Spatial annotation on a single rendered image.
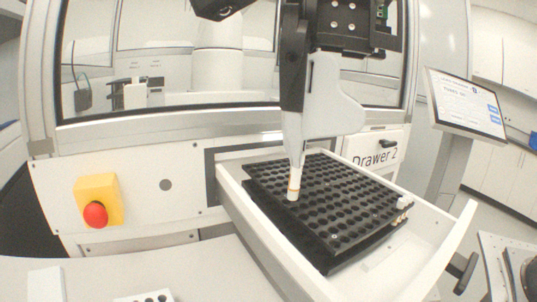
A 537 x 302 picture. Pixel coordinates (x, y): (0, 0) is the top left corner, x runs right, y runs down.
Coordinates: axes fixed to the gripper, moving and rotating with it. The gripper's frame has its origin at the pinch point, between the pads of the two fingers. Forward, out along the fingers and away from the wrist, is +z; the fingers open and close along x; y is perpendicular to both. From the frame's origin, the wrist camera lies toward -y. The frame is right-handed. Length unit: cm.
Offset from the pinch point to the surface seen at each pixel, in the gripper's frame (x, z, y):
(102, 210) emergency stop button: -6.0, 10.4, -22.3
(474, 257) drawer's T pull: -2.7, 7.8, 22.6
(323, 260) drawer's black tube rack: -0.3, 11.9, 5.1
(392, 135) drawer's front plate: 47, 7, 22
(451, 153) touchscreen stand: 78, 16, 66
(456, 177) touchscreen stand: 78, 28, 74
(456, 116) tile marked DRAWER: 70, -1, 59
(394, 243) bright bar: 7.2, 14.2, 15.8
